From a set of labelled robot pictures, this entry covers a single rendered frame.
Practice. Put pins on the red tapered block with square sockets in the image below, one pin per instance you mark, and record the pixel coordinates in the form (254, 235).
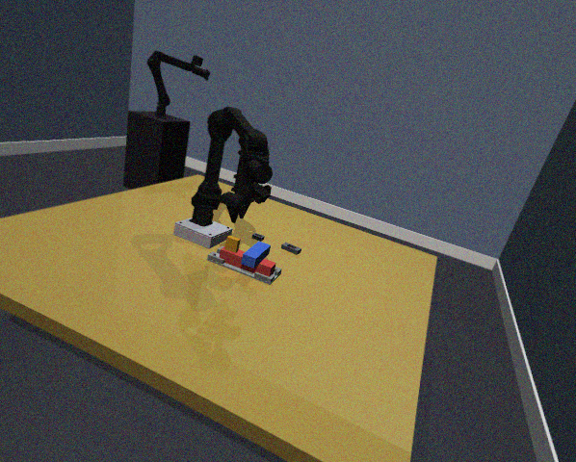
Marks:
(265, 267)

